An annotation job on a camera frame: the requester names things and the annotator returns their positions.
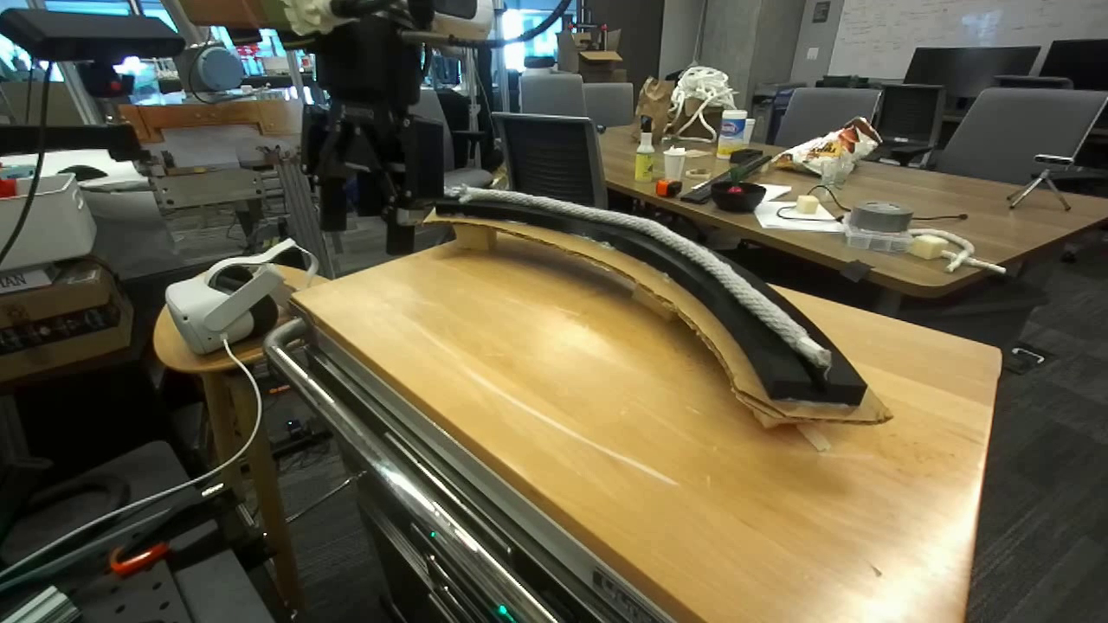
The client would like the orange clamp handle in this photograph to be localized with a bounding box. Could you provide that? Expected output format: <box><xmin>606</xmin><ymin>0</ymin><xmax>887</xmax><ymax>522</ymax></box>
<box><xmin>108</xmin><ymin>543</ymin><xmax>170</xmax><ymax>576</ymax></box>

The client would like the coiled white rope pile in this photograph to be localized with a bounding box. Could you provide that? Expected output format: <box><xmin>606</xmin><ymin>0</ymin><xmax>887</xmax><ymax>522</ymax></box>
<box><xmin>668</xmin><ymin>63</ymin><xmax>740</xmax><ymax>146</ymax></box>

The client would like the dark mesh office chair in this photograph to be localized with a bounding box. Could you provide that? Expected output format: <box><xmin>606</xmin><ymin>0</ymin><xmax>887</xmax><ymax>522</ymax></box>
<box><xmin>496</xmin><ymin>111</ymin><xmax>609</xmax><ymax>208</ymax></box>

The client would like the green glue bottle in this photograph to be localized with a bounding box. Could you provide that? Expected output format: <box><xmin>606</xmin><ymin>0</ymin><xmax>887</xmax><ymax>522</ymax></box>
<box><xmin>634</xmin><ymin>119</ymin><xmax>658</xmax><ymax>183</ymax></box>

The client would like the metal cart handle bar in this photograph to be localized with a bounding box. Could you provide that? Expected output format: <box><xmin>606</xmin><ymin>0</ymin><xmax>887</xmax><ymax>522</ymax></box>
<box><xmin>262</xmin><ymin>323</ymin><xmax>557</xmax><ymax>623</ymax></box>

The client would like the white box left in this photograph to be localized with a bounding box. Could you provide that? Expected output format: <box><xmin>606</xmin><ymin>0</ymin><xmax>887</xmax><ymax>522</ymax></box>
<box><xmin>0</xmin><ymin>171</ymin><xmax>97</xmax><ymax>269</ymax></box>

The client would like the white headset cable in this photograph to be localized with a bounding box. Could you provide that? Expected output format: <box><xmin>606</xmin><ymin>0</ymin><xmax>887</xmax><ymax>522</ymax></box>
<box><xmin>0</xmin><ymin>336</ymin><xmax>269</xmax><ymax>580</ymax></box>

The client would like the round wooden stool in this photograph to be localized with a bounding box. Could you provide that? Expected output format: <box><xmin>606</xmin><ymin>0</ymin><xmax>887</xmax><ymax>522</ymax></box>
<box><xmin>152</xmin><ymin>284</ymin><xmax>304</xmax><ymax>618</ymax></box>

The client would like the snack chip bag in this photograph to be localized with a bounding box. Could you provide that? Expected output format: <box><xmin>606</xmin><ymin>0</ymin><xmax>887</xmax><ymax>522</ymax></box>
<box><xmin>773</xmin><ymin>116</ymin><xmax>885</xmax><ymax>178</ymax></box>

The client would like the white VR headset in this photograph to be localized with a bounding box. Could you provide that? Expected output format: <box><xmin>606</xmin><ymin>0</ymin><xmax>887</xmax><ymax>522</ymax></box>
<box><xmin>167</xmin><ymin>239</ymin><xmax>318</xmax><ymax>355</ymax></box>

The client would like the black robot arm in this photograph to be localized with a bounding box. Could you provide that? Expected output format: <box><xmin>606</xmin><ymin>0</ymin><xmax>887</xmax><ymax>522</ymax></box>
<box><xmin>285</xmin><ymin>0</ymin><xmax>500</xmax><ymax>251</ymax></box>

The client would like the white plastic cup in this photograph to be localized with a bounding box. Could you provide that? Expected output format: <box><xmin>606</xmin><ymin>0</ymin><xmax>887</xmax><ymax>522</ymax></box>
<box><xmin>662</xmin><ymin>146</ymin><xmax>688</xmax><ymax>178</ymax></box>

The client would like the grey tape roll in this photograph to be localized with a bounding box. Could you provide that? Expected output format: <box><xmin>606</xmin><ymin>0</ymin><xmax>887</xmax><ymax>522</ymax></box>
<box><xmin>848</xmin><ymin>204</ymin><xmax>913</xmax><ymax>233</ymax></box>

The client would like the grey office chair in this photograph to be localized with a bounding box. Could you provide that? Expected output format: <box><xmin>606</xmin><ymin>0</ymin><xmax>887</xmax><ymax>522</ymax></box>
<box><xmin>936</xmin><ymin>85</ymin><xmax>1108</xmax><ymax>183</ymax></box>

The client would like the black bowl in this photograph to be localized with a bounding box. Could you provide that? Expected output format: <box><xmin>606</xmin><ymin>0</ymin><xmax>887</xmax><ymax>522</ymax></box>
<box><xmin>711</xmin><ymin>178</ymin><xmax>767</xmax><ymax>214</ymax></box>

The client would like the white paper sheet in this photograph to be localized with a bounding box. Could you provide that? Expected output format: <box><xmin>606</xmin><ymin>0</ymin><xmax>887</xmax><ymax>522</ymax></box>
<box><xmin>756</xmin><ymin>183</ymin><xmax>844</xmax><ymax>236</ymax></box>

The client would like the black curved foam track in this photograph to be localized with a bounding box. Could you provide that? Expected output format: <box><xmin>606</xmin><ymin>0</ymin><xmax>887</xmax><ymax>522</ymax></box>
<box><xmin>437</xmin><ymin>185</ymin><xmax>866</xmax><ymax>404</ymax></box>

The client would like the small tripod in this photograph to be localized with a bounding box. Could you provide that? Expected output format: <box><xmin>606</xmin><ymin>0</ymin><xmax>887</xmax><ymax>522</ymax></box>
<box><xmin>1006</xmin><ymin>152</ymin><xmax>1077</xmax><ymax>211</ymax></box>

